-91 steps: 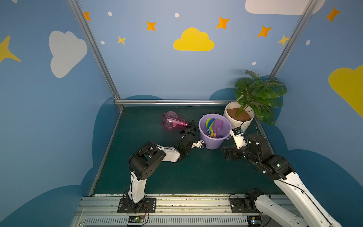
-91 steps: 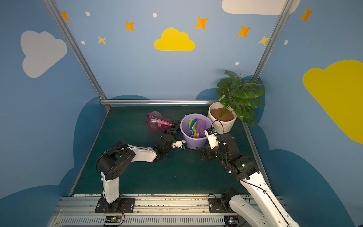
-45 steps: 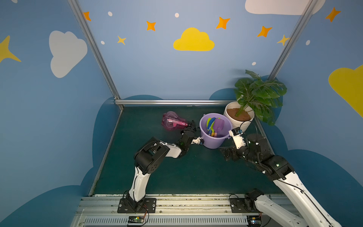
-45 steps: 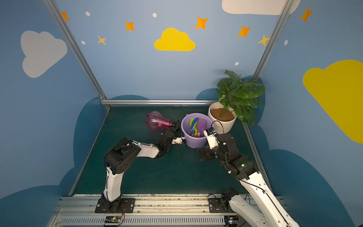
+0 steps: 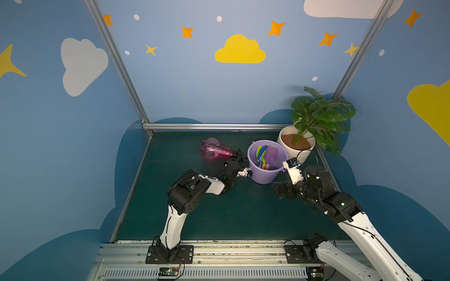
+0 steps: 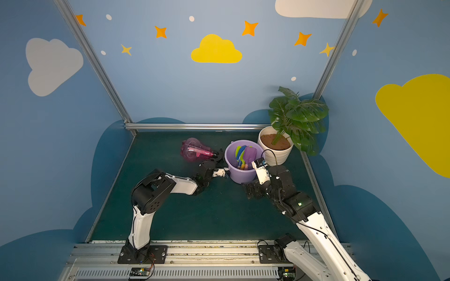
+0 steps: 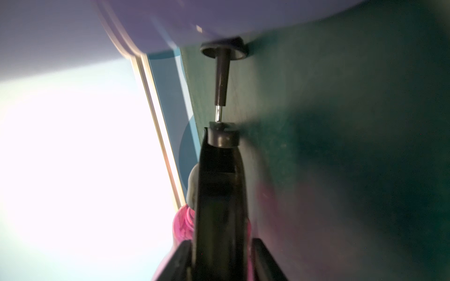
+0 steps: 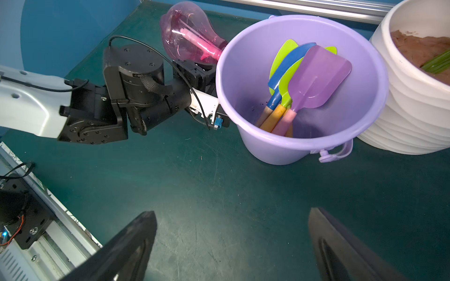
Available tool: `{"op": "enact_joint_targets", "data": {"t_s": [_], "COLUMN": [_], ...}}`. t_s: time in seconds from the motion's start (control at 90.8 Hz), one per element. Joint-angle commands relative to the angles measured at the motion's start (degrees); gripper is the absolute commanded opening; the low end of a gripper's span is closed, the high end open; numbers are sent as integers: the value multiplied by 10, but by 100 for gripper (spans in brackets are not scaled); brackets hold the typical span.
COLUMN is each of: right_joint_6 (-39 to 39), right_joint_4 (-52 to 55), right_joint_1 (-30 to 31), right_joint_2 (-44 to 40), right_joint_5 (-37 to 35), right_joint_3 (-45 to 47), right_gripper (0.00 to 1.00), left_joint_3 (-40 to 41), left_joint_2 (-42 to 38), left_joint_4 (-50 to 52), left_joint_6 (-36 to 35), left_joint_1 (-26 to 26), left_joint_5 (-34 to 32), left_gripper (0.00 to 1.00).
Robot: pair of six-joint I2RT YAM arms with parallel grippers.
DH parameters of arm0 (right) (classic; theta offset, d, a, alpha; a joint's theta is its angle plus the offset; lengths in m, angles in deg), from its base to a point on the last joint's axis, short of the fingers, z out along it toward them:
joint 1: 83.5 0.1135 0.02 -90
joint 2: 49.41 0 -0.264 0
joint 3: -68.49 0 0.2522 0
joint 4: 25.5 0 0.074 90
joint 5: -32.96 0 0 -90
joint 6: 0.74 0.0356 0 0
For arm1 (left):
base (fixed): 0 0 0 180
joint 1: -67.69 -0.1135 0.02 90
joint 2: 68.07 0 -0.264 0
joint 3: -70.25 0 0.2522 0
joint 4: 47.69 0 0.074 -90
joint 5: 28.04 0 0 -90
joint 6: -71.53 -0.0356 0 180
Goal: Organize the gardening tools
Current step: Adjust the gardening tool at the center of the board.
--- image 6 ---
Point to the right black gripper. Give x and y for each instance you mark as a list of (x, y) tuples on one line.
[(259, 188)]

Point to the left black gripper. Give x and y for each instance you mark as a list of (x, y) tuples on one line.
[(211, 165)]

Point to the pink transparent spray bottle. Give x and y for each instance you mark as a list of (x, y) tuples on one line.
[(192, 150)]

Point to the purple scoop pink handle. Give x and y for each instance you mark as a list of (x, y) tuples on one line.
[(249, 156)]

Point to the green trowel yellow handle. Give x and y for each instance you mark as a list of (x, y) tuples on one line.
[(238, 153)]

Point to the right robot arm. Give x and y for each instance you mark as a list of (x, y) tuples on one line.
[(336, 264)]

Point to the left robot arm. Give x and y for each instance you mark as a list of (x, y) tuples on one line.
[(149, 195)]

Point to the white ribbed plant pot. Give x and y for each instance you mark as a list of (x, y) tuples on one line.
[(276, 149)]

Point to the back horizontal aluminium bar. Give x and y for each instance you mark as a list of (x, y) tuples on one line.
[(199, 127)]

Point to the green artificial monstera plant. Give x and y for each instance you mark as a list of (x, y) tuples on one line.
[(300, 119)]

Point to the right small circuit board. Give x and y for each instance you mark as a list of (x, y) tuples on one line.
[(286, 274)]

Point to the small circuit board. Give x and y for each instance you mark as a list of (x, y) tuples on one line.
[(140, 273), (286, 274)]

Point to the left small circuit board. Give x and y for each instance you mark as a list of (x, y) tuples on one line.
[(140, 273)]

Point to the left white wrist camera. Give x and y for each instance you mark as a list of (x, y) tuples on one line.
[(221, 172)]

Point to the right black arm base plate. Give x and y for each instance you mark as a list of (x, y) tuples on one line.
[(268, 254)]

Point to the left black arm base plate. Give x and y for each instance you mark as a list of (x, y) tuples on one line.
[(154, 253)]

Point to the right aluminium frame post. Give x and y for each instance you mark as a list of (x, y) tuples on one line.
[(341, 43)]

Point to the aluminium frame post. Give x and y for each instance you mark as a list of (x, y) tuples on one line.
[(76, 28), (341, 43)]

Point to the left aluminium frame post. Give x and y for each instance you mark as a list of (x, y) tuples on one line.
[(76, 28)]

